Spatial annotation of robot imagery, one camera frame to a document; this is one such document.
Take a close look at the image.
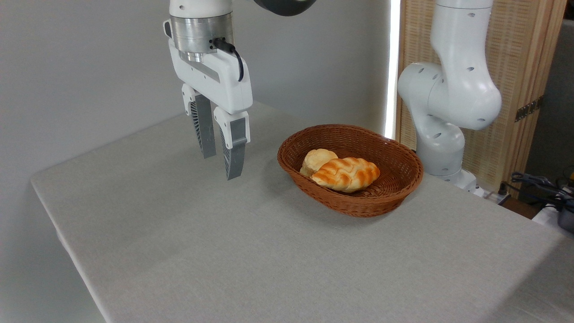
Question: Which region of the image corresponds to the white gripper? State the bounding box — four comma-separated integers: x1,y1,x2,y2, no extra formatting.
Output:
163,20,253,181

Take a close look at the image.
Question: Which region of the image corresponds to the braided golden bread loaf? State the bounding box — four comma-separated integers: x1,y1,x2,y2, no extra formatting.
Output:
311,157,381,193

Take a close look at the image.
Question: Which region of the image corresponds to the round pale bread bun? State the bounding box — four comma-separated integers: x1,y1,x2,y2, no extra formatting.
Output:
300,148,339,178

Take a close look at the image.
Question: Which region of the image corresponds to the brown wicker oval basket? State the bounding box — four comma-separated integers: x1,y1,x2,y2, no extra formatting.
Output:
277,124,424,218

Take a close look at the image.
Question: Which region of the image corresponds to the grey tablecloth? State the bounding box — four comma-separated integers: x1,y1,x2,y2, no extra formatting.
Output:
30,102,574,323

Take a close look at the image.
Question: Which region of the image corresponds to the wooden woven folding screen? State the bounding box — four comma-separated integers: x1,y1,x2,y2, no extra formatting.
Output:
396,0,568,193

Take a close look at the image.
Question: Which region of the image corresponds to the dark metal screen hinge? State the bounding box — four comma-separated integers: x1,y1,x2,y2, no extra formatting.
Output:
515,96,544,122

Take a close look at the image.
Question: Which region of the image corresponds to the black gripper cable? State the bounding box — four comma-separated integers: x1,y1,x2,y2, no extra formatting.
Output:
209,37,245,83

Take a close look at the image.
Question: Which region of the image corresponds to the dark cable bundle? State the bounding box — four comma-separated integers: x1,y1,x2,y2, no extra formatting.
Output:
499,171,574,212

